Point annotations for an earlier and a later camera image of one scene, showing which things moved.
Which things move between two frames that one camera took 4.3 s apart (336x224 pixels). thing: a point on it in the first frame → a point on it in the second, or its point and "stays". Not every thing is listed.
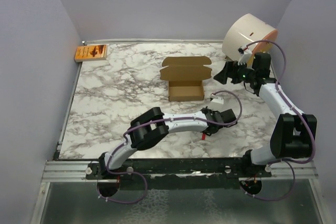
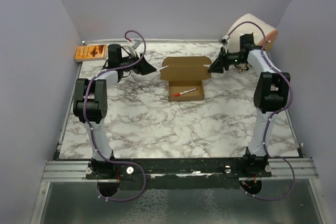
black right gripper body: x=241 y=73 → x=232 y=59
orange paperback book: x=90 y=52 stays
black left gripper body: x=214 y=112 → x=134 y=67
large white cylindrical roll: x=250 y=32 stays
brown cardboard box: x=185 y=75 stays
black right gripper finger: x=227 y=71 → x=218 y=65
